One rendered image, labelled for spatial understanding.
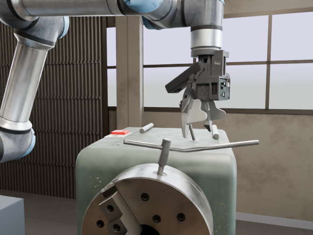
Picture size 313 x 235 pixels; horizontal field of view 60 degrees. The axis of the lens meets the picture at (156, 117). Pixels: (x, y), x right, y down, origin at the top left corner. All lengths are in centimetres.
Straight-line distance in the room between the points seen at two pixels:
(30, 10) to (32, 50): 18
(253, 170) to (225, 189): 245
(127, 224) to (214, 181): 27
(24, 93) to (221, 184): 63
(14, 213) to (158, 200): 49
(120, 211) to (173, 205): 12
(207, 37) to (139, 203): 41
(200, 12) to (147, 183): 40
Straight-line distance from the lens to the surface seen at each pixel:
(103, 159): 83
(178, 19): 68
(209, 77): 63
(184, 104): 62
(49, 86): 391
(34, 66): 90
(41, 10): 71
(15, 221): 97
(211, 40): 64
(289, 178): 327
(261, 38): 314
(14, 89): 92
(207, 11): 66
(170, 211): 64
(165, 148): 63
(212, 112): 71
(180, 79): 68
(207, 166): 77
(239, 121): 312
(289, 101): 312
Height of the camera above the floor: 143
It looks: 5 degrees down
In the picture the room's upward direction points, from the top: straight up
